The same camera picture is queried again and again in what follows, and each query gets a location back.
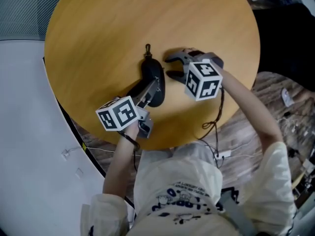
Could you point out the black glasses case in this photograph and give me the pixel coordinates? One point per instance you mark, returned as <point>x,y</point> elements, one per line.
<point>150,73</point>

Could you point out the person's right hand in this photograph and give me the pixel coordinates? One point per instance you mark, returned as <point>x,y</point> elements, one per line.
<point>190,50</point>

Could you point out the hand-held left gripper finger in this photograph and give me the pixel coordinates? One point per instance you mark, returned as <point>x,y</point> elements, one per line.
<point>148,99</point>
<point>147,88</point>

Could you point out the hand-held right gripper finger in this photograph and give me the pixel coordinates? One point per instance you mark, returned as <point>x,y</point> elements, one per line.
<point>176,75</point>
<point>173,58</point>

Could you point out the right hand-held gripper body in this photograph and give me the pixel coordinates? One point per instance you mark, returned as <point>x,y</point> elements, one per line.
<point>203,81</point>

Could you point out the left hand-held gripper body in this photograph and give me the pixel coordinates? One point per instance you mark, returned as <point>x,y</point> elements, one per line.
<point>118,114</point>

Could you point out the cream printed shirt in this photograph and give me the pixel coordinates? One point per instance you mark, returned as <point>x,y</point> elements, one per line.
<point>187,188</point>

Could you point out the white power strip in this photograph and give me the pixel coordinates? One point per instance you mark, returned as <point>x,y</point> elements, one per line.
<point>223,154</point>

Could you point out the person's right forearm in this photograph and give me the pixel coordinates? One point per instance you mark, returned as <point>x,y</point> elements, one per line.
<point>251,107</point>

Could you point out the white device on floor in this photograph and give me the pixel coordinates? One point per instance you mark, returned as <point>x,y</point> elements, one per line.
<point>287,96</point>

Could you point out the person's left forearm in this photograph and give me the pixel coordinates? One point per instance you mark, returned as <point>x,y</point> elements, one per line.
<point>120,161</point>

